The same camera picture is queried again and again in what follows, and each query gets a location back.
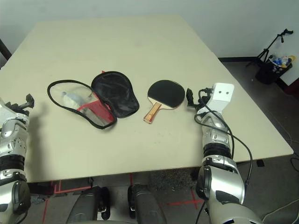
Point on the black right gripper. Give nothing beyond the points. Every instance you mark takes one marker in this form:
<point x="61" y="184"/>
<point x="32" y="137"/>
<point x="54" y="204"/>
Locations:
<point x="201" y="102"/>

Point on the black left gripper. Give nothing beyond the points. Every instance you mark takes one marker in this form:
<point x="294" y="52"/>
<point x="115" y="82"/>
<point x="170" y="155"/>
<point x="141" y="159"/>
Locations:
<point x="19" y="107"/>

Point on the blue and white plush toy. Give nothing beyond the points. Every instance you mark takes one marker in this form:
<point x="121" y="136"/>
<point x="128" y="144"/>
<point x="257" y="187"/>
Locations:
<point x="72" y="100"/>

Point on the black and red paddle case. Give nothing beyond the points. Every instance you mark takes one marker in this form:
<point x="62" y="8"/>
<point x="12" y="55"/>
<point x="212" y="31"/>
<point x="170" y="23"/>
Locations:
<point x="116" y="95"/>

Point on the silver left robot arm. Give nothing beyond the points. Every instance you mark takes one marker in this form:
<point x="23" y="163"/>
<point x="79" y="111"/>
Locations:
<point x="11" y="144"/>

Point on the black metal stand leg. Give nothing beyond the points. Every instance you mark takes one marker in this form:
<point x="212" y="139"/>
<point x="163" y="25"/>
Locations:
<point x="5" y="52"/>

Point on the black trash bin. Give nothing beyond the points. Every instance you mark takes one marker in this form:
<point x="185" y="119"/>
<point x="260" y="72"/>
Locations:
<point x="266" y="74"/>

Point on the black tripod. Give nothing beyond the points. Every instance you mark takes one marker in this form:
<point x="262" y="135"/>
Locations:
<point x="268" y="47"/>

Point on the small black block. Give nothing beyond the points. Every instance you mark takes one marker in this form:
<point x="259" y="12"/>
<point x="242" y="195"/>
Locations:
<point x="260" y="163"/>

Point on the colourful rubbish in bag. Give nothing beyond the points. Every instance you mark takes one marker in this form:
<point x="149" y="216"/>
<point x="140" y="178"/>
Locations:
<point x="281" y="61"/>

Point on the white panel with maroon base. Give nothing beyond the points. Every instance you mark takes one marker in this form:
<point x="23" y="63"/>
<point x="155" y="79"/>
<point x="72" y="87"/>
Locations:
<point x="292" y="74"/>

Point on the grey right robot leg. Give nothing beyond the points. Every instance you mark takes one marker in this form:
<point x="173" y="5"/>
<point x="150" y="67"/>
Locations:
<point x="147" y="203"/>

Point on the grey robot leg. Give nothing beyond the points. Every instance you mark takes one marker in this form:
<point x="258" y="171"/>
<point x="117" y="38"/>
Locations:
<point x="147" y="203"/>
<point x="86" y="205"/>

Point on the grey left robot leg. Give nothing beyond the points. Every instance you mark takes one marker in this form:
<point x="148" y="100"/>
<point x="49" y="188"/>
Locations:
<point x="86" y="205"/>

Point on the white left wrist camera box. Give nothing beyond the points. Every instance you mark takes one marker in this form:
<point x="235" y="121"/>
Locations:
<point x="11" y="114"/>

